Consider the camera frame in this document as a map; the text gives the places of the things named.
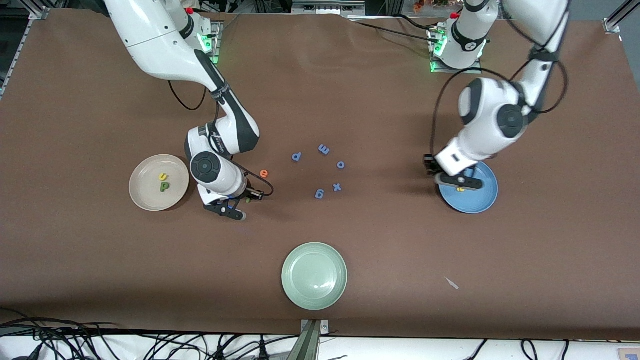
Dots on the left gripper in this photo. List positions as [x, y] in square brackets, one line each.
[429, 163]

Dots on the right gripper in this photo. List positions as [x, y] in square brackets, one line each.
[248, 192]

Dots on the green foam letter p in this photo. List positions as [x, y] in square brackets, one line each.
[164, 187]

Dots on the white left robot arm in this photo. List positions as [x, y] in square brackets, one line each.
[492, 120]

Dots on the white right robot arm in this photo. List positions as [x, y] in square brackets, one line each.
[160, 50]

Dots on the blue plate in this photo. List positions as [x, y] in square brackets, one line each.
[475, 200]

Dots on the blue foam letter d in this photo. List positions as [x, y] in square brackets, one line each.
[296, 157]

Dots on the blue foam letter g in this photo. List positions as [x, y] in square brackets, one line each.
[319, 194]

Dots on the blue foam letter m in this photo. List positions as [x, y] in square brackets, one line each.
[324, 149]

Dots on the pale green plate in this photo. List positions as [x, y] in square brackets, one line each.
[314, 276]

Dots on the beige brown plate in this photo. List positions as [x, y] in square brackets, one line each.
[145, 190]

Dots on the brown table cover sheet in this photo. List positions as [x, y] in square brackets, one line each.
[320, 100]

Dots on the small pale paper scrap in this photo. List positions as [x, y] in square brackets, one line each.
[452, 283]

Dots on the orange background objects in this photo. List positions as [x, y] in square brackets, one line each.
[430, 5]

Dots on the tan box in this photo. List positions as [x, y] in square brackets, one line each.
[629, 354]

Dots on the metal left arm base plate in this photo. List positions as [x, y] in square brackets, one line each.
[455, 71]

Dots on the silver metal table bracket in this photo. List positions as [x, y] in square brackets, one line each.
[311, 345]

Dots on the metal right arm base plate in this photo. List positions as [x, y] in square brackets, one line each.
[216, 35]

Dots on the silver metal frame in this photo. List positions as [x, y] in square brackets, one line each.
[325, 7]

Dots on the silver table corner bracket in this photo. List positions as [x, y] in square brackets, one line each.
[612, 24]
[40, 13]

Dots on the aluminium table side rail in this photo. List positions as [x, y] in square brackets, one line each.
[15, 55]

